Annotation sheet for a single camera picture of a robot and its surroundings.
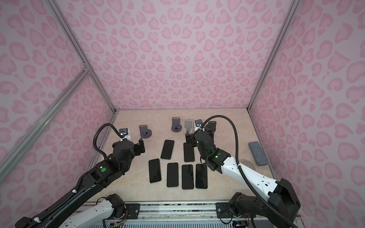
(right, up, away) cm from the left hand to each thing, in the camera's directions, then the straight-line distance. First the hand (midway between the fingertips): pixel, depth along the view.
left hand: (134, 139), depth 74 cm
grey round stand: (-3, +1, +27) cm, 27 cm away
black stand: (+45, +7, +26) cm, 52 cm away
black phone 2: (+28, -11, +21) cm, 37 cm away
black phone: (+14, -10, +22) cm, 28 cm away
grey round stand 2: (+19, +5, +31) cm, 37 cm away
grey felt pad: (+73, -12, +18) cm, 76 cm away
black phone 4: (+18, -23, +12) cm, 32 cm away
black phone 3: (+7, -21, +14) cm, 27 cm away
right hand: (+32, +5, +5) cm, 33 cm away
